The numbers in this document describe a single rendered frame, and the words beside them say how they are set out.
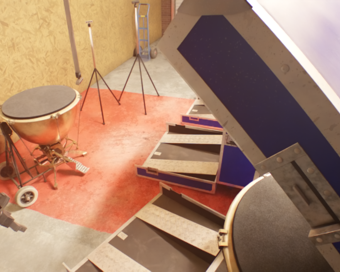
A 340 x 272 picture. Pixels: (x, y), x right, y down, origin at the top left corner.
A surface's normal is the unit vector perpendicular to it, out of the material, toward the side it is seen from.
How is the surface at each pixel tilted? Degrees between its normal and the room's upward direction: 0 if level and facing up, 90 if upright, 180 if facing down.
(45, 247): 0
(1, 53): 90
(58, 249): 0
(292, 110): 90
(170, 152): 2
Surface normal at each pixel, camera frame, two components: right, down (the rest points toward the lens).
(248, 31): -0.62, 0.44
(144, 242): -0.02, -0.84
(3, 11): 0.96, 0.15
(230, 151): -0.34, 0.52
